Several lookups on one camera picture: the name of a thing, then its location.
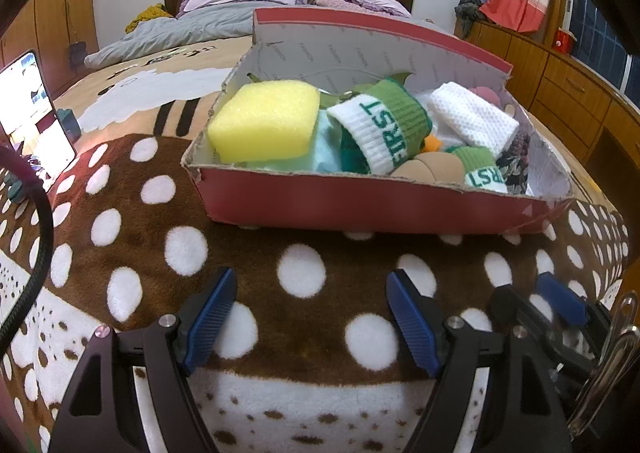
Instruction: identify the black cable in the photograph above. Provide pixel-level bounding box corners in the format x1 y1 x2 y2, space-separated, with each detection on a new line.
0 146 55 349

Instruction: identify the light blue face mask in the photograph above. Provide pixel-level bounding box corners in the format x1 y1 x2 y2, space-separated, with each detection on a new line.
240 110 351 173

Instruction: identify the wooden wardrobe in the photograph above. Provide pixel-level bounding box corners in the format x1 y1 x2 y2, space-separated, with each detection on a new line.
0 0 98 99

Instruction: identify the dark floral sock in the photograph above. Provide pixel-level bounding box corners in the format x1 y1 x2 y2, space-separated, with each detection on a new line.
497 133 531 195

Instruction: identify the green ribbon bow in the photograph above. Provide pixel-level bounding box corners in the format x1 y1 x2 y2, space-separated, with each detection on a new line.
247 70 416 101

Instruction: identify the yellow cloth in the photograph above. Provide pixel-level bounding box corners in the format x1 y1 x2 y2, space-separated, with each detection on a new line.
125 4 176 33

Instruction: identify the dark clothes pile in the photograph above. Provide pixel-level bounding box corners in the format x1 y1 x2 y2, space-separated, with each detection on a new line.
454 0 488 39

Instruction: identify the white knitted cloth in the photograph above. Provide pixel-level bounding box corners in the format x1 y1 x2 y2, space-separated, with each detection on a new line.
427 82 520 159

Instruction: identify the green white sock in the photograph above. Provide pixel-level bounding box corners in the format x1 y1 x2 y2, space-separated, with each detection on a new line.
327 78 433 175
445 146 508 194

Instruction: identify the window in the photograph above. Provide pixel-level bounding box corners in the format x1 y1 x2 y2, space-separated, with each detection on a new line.
565 0 640 99

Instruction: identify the grey duvet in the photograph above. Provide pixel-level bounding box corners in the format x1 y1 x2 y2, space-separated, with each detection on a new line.
84 3 451 68

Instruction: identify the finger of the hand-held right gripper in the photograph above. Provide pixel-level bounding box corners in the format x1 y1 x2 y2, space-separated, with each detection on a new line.
487 283 561 364
537 272 588 326

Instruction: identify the beige round item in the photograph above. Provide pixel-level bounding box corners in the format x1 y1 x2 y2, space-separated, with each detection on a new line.
390 153 468 184

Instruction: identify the red cardboard box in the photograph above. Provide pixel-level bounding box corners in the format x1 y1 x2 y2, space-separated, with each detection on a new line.
181 7 576 236

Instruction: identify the yellow sponge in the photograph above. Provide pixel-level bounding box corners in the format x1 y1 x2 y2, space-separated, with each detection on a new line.
207 82 321 165

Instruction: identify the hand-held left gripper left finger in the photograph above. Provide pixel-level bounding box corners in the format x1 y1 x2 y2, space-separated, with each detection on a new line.
47 267 238 453

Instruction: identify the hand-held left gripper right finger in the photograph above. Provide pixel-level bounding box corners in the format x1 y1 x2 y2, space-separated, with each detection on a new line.
386 269 573 453

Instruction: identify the brown spotted sheep blanket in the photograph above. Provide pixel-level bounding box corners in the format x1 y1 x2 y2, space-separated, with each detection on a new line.
0 36 631 453

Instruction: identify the wooden drawer cabinet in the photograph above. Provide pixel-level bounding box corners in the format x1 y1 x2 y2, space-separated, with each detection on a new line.
467 20 640 214

